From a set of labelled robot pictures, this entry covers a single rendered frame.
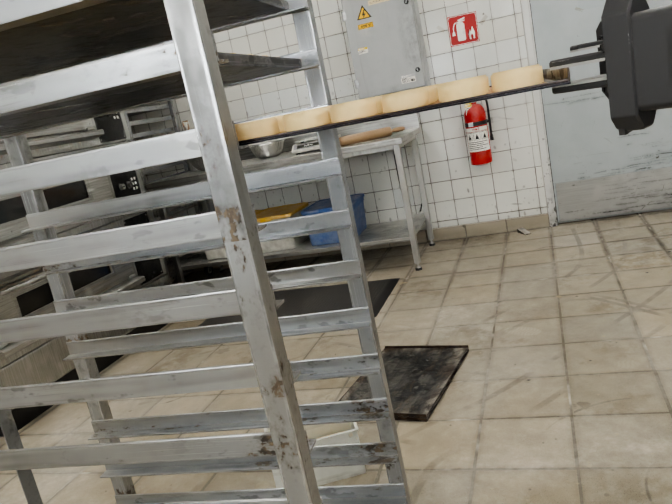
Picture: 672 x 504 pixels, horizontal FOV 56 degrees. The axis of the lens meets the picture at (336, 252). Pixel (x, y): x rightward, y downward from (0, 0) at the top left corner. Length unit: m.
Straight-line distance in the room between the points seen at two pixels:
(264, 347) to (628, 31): 0.46
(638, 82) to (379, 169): 4.32
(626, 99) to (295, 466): 0.51
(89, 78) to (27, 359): 2.70
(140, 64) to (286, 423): 0.42
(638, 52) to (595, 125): 4.17
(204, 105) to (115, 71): 0.12
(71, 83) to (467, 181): 4.21
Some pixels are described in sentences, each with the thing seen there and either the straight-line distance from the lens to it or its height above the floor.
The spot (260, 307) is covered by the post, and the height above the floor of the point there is 0.96.
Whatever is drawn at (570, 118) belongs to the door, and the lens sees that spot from 4.78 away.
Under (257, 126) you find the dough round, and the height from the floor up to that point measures 1.15.
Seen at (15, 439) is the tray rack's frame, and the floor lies 0.70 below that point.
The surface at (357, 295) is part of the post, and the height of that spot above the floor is 0.82.
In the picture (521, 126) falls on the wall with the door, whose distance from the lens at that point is 4.75.
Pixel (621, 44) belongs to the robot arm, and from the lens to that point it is 0.64.
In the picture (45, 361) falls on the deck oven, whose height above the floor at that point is 0.24.
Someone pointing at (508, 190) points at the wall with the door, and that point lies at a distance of 4.81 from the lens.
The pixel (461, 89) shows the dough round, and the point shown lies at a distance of 0.66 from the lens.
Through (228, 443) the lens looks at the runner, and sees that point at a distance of 0.81.
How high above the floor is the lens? 1.15
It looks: 13 degrees down
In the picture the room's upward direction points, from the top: 12 degrees counter-clockwise
